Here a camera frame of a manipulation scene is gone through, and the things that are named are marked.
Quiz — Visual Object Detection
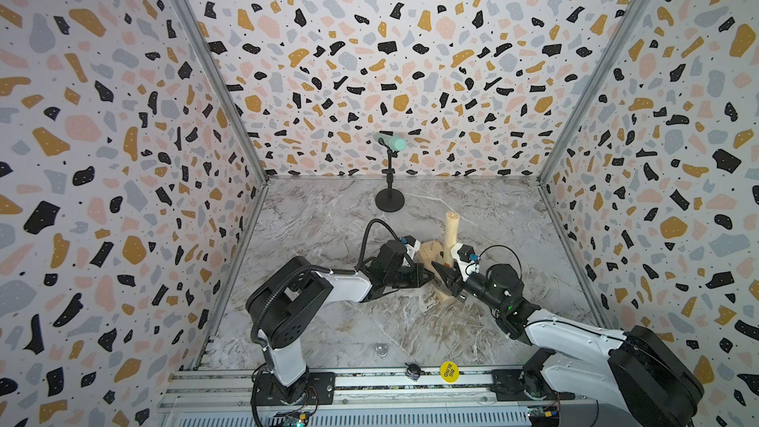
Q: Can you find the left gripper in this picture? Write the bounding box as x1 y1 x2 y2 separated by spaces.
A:
388 264 440 290

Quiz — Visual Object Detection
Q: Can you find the wooden block with nails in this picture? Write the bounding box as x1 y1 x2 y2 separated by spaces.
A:
418 240 447 302

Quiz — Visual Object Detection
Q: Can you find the wooden handle claw hammer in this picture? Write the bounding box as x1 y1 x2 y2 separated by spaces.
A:
443 212 461 268

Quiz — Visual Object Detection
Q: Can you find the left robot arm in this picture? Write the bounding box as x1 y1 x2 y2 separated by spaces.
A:
245 237 434 405

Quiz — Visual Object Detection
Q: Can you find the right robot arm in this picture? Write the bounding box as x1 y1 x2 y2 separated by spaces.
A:
433 263 705 426

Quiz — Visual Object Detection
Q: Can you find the small clear disc on table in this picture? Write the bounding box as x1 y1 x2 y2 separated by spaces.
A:
375 343 389 358

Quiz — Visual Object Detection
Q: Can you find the microphone on black stand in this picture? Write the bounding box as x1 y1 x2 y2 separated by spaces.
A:
375 132 407 213

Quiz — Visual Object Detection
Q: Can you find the yellow round sticker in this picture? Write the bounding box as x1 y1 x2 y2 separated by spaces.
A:
440 361 461 384

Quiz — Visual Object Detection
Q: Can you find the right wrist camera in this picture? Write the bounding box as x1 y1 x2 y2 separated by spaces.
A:
450 243 480 281

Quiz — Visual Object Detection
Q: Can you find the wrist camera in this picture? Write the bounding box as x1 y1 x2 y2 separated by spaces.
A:
400 235 421 261
450 243 480 281

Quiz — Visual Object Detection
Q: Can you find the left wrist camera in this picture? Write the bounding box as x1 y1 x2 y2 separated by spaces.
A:
400 235 421 261

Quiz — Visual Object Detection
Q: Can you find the black knob on rail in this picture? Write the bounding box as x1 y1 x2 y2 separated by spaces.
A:
405 363 423 382

